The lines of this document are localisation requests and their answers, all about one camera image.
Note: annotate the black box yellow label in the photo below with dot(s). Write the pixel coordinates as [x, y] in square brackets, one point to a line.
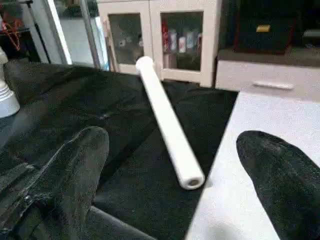
[265, 25]

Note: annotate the white drawer unit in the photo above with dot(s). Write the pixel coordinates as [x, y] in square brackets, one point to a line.
[270, 70]

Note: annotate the white plastic table leg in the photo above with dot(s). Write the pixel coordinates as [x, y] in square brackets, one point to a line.
[6, 95]
[170, 125]

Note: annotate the white glass-door cabinet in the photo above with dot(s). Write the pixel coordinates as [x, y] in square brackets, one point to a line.
[210, 40]

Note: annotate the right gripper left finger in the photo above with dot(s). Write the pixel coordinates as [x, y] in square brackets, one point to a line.
[75, 190]

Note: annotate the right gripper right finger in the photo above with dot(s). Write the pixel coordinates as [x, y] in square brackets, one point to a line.
[290, 190]

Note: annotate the black work mat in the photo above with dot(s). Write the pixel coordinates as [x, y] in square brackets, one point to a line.
[140, 190]

